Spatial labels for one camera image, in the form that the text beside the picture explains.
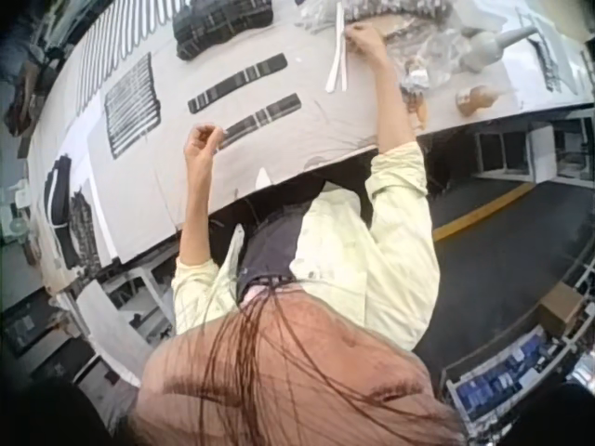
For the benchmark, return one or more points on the person's left hand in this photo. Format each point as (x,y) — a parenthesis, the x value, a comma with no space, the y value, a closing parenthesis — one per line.
(200,151)

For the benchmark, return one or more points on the person's right hand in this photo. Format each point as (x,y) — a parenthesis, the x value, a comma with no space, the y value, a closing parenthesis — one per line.
(372,42)

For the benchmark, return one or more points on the long white strip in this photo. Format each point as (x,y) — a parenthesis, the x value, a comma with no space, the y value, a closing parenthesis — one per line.
(336,51)
(344,69)

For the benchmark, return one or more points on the plaid fabric heap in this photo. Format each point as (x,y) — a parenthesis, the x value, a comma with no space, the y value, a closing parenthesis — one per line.
(395,9)

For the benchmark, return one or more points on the plaid fabric strip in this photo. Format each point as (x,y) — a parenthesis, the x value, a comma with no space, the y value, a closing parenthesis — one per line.
(265,120)
(238,83)

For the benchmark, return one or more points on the white paper scrap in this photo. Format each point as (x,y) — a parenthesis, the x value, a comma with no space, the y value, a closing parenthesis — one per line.
(263,178)

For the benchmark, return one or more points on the clear plastic bag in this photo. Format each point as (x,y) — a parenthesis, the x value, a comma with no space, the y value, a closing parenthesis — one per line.
(437,48)

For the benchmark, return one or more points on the small orange bottle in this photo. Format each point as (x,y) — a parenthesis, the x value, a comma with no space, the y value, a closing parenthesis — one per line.
(417,90)

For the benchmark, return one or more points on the stack of plaid fabric pieces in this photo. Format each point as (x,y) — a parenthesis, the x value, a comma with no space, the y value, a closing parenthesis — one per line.
(220,25)

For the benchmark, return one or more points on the row of white strips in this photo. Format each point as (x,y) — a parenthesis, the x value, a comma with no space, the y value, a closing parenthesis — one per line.
(116,37)

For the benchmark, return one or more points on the white spray bottle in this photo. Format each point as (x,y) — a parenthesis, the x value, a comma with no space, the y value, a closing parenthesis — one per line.
(495,44)

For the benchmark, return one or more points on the pile of plaid cloth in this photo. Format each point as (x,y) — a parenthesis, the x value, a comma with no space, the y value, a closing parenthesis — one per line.
(86,227)

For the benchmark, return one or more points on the dark folded garment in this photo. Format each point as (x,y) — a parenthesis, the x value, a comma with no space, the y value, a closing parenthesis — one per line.
(59,200)

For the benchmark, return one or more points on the white sheet with dark strips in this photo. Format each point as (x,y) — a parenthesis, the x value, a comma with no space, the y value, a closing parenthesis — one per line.
(551,65)

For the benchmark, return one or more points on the white shelf unit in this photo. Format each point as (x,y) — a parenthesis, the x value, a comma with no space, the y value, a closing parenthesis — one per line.
(534,151)

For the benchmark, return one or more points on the cardboard box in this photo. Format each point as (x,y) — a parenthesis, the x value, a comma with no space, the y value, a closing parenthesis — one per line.
(561,309)

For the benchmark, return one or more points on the crate of blue packets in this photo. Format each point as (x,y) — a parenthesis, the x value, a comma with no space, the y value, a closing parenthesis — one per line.
(504,376)

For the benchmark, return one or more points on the white table frame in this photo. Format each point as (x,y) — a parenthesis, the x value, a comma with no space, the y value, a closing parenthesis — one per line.
(123,297)

